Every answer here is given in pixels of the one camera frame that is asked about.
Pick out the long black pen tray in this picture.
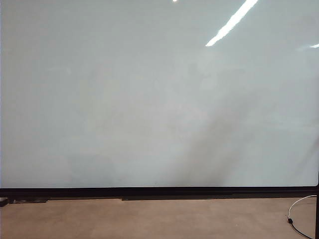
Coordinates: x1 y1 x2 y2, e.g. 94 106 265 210
121 195 317 201

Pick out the short black tray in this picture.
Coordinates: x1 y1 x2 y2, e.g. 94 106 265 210
7 197 49 204

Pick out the white whiteboard with black frame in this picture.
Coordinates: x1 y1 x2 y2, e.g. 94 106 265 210
0 0 319 198

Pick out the white cable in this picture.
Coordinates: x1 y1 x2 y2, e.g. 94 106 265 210
287 195 318 219

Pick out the black cable with plug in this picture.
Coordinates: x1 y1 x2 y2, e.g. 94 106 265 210
287 217 315 239

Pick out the black whiteboard stand post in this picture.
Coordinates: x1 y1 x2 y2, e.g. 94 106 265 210
316 184 319 239

